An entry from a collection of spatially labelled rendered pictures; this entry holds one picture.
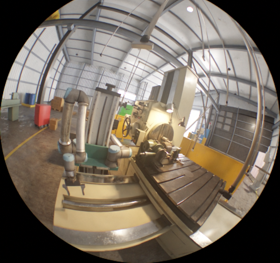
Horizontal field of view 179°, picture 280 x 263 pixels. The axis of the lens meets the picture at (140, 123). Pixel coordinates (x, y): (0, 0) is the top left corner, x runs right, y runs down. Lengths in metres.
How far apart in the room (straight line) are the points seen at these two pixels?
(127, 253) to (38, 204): 1.43
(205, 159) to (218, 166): 0.55
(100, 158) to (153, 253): 1.71
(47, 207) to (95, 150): 1.40
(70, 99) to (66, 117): 0.18
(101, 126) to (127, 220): 1.13
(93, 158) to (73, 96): 0.87
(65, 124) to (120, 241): 1.11
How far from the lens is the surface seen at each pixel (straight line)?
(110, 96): 1.20
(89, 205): 1.02
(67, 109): 0.90
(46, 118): 4.60
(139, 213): 1.06
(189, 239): 1.36
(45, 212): 1.87
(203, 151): 3.38
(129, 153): 1.25
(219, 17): 7.18
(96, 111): 1.20
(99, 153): 1.31
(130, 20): 9.03
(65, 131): 0.99
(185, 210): 0.91
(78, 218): 0.97
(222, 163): 3.25
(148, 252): 1.73
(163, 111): 1.64
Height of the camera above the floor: 1.62
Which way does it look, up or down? 7 degrees down
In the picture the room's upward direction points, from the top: 17 degrees clockwise
